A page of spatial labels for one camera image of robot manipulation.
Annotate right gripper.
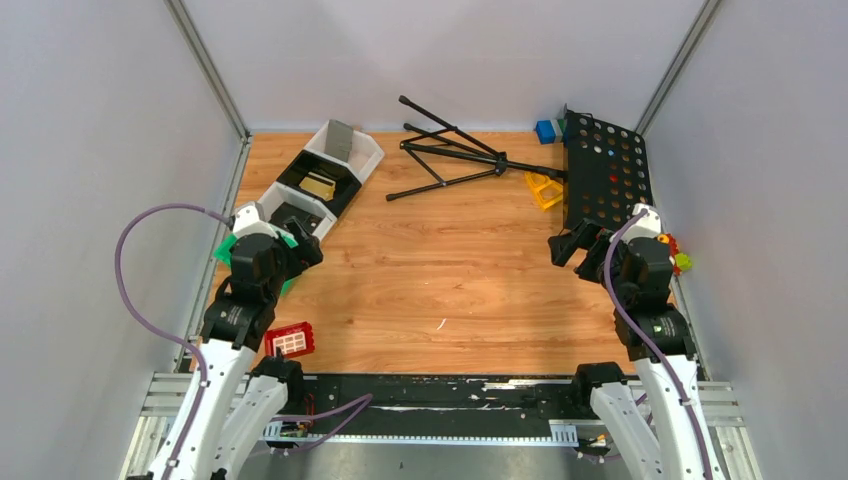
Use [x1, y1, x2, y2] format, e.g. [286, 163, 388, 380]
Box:
[546, 217, 630, 304]

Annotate grey card holder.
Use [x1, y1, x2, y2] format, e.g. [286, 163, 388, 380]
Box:
[324, 119, 354, 162]

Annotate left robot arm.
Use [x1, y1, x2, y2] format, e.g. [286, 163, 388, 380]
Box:
[114, 202, 323, 479]

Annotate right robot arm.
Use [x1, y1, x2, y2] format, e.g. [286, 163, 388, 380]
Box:
[548, 203, 725, 479]

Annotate white bin with black card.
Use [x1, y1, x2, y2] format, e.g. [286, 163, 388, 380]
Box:
[258, 182, 337, 240]

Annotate gold cards in bin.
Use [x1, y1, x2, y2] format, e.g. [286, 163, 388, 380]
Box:
[298, 171, 337, 201]

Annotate black plastic bin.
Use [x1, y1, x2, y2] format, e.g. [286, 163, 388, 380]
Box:
[276, 150, 362, 217]

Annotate black perforated tray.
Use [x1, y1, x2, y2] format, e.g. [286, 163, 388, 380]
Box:
[563, 109, 654, 230]

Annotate green plastic bin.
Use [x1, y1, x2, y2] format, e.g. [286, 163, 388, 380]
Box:
[213, 233, 295, 295]

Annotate red toy window block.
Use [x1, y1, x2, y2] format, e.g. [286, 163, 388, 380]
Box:
[264, 322, 315, 358]

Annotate white empty bin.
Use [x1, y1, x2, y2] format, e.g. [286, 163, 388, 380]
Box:
[305, 120, 385, 184]

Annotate blue toy block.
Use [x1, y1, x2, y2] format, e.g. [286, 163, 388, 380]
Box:
[534, 119, 566, 145]

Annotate colourful toy figure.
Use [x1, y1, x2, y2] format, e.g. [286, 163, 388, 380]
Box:
[656, 233, 693, 276]

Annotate black folding stand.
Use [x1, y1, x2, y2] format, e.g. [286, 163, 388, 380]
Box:
[385, 95, 569, 202]

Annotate yellow toy frame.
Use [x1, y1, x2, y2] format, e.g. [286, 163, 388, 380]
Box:
[524, 172, 564, 211]

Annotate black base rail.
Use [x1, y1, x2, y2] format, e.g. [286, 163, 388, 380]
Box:
[279, 373, 603, 440]

